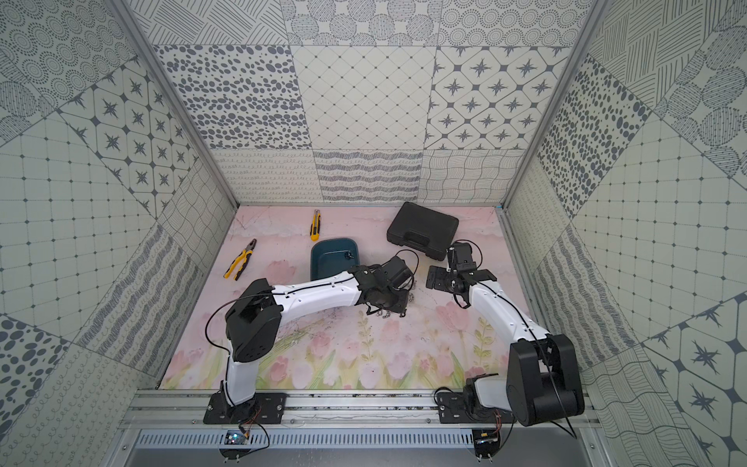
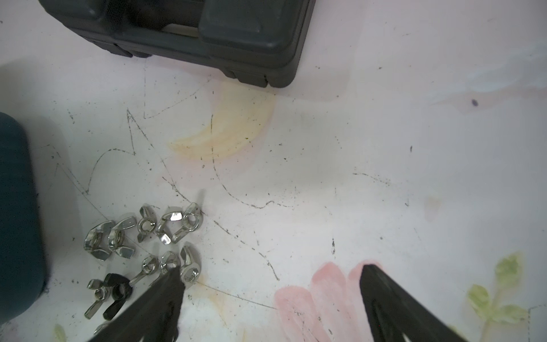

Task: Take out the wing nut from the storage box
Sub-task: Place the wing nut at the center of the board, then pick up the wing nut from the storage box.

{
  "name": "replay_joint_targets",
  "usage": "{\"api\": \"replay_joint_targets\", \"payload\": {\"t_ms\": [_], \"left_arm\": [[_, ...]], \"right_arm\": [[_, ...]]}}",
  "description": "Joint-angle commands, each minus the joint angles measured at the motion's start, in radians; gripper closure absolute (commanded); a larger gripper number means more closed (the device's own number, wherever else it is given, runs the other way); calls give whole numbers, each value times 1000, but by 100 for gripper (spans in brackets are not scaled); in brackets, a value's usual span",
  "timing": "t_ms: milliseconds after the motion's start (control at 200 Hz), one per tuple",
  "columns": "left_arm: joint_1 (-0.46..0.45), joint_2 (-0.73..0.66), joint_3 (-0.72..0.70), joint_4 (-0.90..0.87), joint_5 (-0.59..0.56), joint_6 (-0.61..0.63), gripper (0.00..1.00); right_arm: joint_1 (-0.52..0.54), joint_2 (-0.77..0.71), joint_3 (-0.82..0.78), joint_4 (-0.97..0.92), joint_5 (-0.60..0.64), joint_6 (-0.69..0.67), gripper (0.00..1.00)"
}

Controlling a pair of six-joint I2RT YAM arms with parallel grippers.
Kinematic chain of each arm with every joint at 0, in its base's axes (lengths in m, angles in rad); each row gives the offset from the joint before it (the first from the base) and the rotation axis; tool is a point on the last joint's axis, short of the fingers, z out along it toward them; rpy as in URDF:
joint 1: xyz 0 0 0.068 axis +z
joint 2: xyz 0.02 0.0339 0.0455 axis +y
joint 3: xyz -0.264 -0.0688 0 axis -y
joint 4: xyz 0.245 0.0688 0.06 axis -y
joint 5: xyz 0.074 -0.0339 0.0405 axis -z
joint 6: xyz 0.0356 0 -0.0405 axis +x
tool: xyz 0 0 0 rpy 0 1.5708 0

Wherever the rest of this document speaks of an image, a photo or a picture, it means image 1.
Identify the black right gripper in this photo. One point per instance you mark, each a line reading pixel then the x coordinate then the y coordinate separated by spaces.
pixel 439 283

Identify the black plastic tool case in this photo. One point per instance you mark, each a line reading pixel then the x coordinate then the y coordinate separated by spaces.
pixel 423 229

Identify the aluminium mounting rail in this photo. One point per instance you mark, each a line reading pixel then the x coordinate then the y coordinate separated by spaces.
pixel 183 409

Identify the yellow black utility knife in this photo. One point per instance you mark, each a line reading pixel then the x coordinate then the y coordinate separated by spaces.
pixel 314 231

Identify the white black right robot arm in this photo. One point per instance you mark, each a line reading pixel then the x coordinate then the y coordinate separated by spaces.
pixel 543 382

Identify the yellow black pliers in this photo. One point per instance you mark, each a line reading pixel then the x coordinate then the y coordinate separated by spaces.
pixel 238 266

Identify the teal plastic storage box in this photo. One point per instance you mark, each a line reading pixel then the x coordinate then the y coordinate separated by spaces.
pixel 333 256

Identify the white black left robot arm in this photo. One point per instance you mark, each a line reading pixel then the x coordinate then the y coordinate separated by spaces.
pixel 253 320

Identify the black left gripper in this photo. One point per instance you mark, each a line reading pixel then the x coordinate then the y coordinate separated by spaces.
pixel 388 304

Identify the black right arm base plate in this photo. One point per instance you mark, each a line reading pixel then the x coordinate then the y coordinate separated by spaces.
pixel 458 408

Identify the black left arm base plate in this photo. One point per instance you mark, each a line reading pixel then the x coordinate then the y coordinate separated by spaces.
pixel 264 407

